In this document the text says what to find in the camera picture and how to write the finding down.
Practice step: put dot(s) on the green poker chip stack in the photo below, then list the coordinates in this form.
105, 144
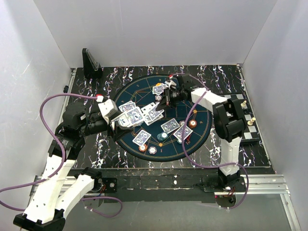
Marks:
162, 136

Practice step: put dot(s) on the blue card being drawn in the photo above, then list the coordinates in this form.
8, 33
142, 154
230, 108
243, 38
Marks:
135, 116

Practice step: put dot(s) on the red yellow chips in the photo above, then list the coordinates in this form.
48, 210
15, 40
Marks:
192, 123

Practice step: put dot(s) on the black white chessboard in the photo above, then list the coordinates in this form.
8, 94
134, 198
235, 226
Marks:
251, 133

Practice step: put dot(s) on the round blue poker mat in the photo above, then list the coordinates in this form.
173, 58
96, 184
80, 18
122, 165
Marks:
140, 92

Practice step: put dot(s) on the white chess piece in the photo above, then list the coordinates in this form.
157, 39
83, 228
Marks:
243, 104
251, 121

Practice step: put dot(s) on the dealt blue playing card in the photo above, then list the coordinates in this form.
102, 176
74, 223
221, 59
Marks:
127, 106

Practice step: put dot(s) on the aluminium frame rail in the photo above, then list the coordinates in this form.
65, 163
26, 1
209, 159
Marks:
188, 186

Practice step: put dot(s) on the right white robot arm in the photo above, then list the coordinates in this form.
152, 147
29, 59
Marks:
229, 120

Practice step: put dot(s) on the red black triangle marker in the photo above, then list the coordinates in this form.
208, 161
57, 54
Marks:
188, 139

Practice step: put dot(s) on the red yellow chip stack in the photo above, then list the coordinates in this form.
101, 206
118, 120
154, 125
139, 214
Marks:
143, 148

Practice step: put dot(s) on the black card shoe stand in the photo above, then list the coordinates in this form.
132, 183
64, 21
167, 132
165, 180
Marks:
92, 69

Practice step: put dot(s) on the blue community card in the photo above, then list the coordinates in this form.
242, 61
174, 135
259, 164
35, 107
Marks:
153, 113
148, 120

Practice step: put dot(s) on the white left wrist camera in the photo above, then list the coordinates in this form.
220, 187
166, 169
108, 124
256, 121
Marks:
109, 110

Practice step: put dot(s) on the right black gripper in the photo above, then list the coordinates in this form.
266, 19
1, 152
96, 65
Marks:
166, 100

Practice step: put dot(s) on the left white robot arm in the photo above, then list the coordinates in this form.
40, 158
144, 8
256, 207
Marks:
48, 208

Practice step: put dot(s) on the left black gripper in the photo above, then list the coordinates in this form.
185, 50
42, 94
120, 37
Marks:
119, 130

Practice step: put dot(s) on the face up spade card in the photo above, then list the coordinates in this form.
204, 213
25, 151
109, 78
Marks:
148, 107

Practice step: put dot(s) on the blue white chip stack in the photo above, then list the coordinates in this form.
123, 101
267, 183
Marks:
152, 150

